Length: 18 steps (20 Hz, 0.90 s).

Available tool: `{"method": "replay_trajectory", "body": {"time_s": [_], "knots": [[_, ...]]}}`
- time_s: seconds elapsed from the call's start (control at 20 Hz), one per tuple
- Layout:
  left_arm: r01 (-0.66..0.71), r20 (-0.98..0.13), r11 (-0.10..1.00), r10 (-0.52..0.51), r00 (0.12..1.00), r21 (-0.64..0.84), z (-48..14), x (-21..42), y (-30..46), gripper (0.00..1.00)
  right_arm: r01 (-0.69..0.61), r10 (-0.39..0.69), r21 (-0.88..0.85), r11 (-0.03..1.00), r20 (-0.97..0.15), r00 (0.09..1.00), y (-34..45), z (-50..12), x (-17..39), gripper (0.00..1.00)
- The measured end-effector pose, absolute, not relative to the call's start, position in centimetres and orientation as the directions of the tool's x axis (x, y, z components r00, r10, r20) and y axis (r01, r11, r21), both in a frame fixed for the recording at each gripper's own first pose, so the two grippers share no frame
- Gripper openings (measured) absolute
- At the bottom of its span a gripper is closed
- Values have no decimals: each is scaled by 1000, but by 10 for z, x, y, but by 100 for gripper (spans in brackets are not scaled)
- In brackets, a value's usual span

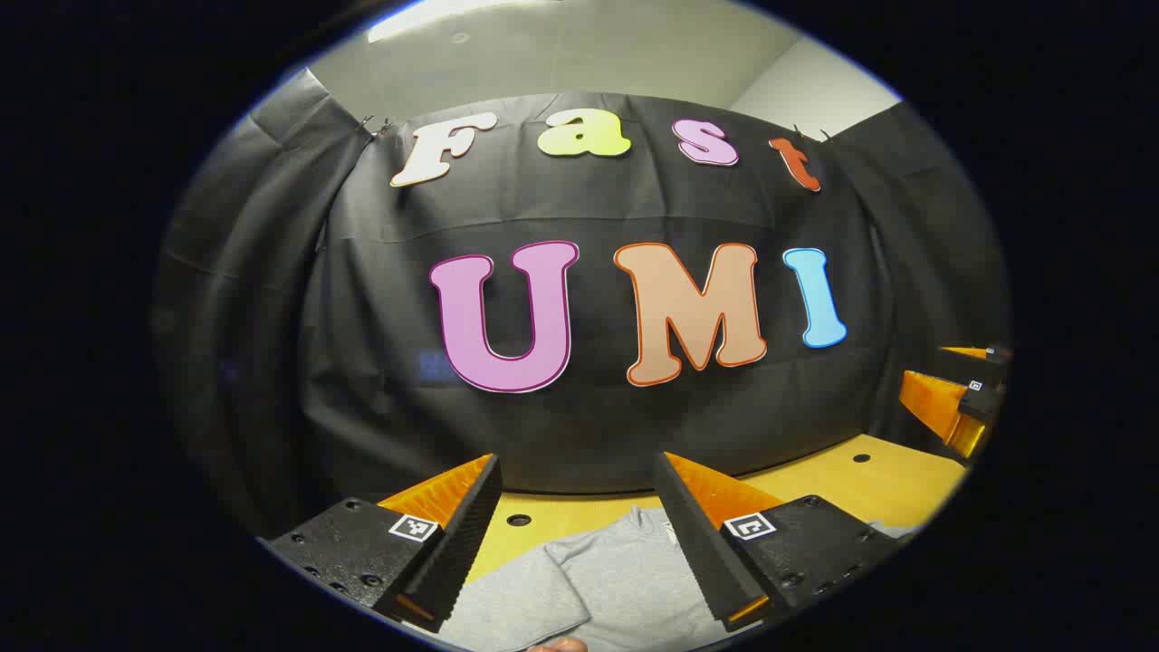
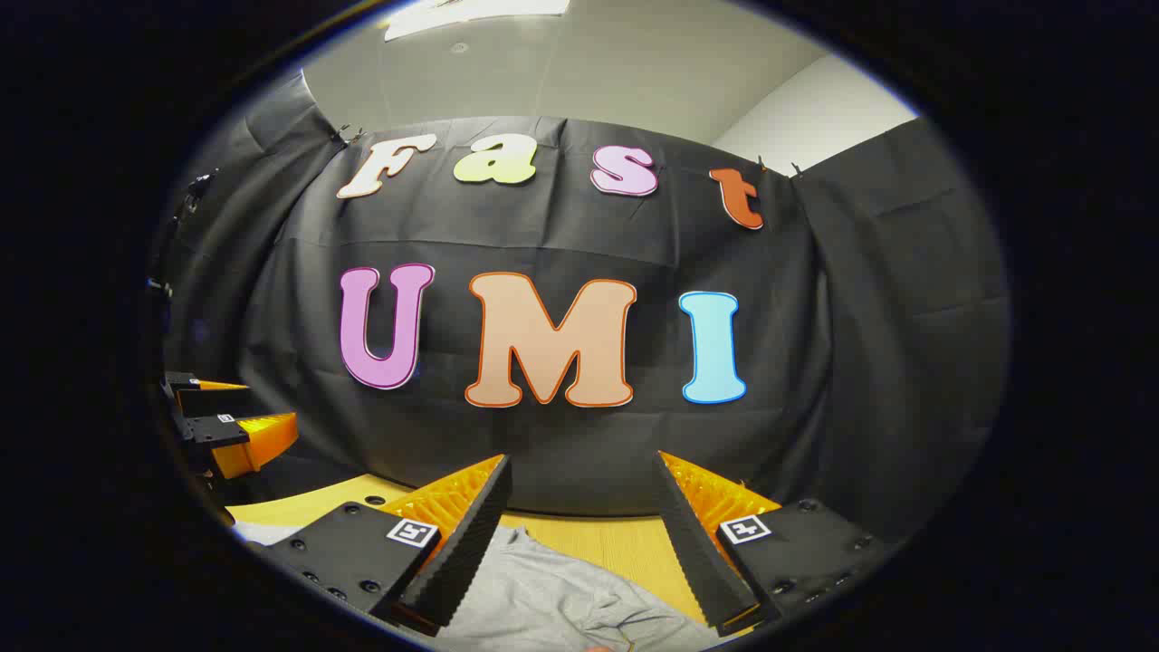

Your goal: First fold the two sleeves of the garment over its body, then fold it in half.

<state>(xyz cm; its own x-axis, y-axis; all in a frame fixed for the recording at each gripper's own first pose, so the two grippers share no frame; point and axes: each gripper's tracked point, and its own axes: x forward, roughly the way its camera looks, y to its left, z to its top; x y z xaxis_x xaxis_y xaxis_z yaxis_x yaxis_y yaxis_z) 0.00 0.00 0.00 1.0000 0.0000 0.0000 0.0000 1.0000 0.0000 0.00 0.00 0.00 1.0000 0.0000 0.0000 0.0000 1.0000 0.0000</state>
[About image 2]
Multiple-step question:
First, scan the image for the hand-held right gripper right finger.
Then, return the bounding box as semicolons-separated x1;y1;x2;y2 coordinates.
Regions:
654;450;895;638

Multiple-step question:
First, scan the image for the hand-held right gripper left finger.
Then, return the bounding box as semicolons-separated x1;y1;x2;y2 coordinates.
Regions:
263;453;514;635

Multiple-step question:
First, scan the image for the grey zip-neck sweatshirt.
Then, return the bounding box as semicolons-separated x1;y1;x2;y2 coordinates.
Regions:
234;521;725;652

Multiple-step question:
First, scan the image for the black backdrop cloth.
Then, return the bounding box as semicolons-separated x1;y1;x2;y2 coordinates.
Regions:
149;68;1013;544

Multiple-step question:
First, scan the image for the ceiling light panel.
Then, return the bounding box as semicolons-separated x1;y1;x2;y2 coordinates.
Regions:
384;0;571;43

